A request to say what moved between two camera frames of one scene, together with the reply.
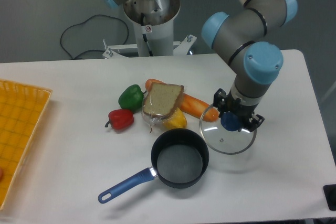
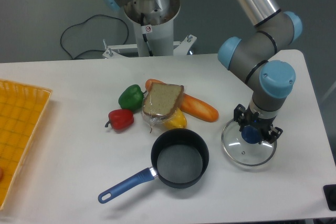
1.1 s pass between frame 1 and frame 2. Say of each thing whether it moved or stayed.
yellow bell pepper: stayed
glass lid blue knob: moved
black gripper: moved
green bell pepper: stayed
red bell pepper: stayed
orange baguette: stayed
